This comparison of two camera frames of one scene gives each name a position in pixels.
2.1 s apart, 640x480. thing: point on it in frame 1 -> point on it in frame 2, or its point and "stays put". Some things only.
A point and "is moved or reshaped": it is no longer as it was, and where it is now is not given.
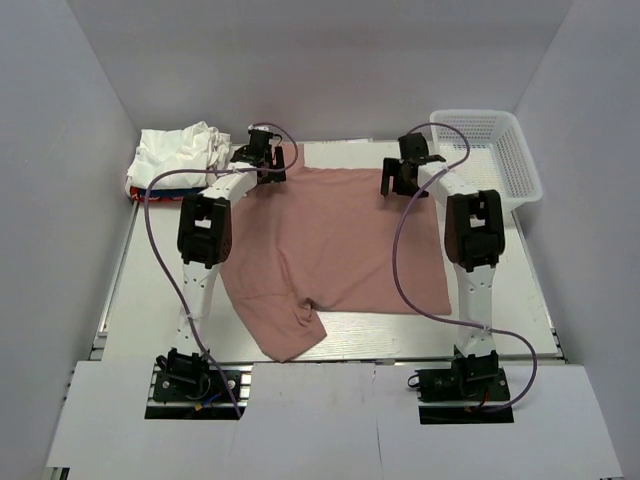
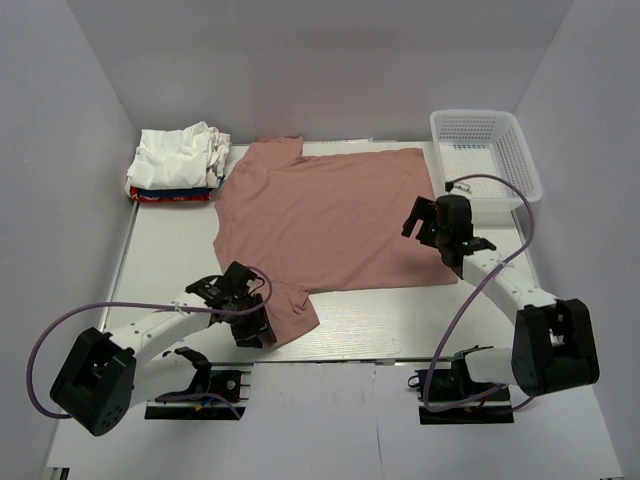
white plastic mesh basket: (499, 159) stays put
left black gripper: (273, 177) -> (246, 336)
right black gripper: (392, 167) -> (424, 210)
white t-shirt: (198, 147) stays put
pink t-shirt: (327, 240) is moved or reshaped
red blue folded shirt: (159, 195) stays put
